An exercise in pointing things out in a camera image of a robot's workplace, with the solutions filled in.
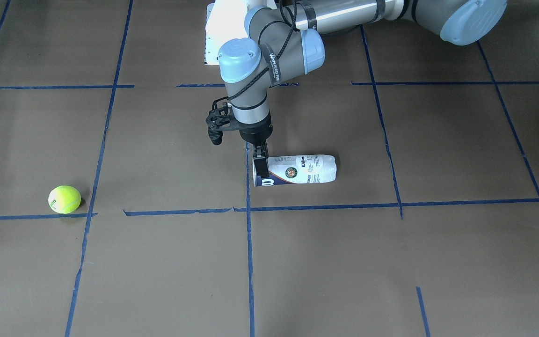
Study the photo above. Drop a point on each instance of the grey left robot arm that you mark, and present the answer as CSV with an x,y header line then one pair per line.
x,y
286,43

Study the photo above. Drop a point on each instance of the yellow tennis ball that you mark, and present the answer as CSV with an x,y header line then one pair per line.
x,y
64,199

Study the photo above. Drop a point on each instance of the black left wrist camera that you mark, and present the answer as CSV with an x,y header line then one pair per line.
x,y
221,119

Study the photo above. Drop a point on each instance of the white tennis ball can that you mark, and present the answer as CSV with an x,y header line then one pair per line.
x,y
300,169

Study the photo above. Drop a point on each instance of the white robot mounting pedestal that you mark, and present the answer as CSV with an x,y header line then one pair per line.
x,y
224,22

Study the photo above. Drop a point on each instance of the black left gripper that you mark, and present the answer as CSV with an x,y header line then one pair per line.
x,y
255,133

